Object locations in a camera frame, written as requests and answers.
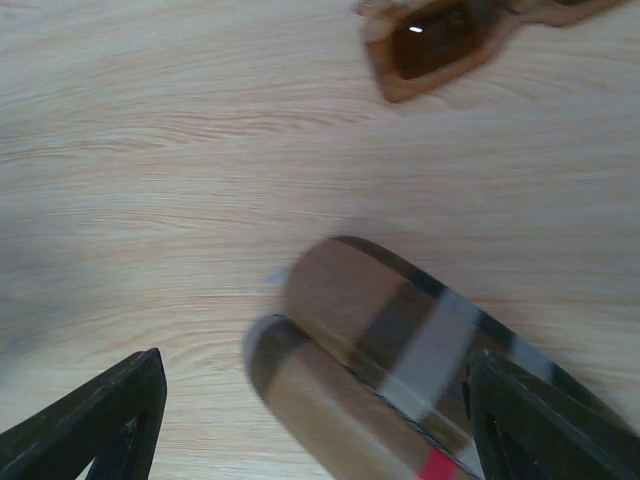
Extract brown rectangular sunglasses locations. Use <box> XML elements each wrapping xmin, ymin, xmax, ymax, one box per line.
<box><xmin>355</xmin><ymin>0</ymin><xmax>621</xmax><ymax>103</ymax></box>

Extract brown plaid glasses case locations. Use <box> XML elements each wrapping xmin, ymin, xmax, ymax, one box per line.
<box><xmin>243</xmin><ymin>235</ymin><xmax>632</xmax><ymax>479</ymax></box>

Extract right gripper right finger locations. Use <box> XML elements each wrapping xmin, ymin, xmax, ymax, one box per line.
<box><xmin>467</xmin><ymin>350</ymin><xmax>639</xmax><ymax>479</ymax></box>

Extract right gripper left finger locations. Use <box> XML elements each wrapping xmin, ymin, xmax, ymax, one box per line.
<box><xmin>1</xmin><ymin>348</ymin><xmax>167</xmax><ymax>479</ymax></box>

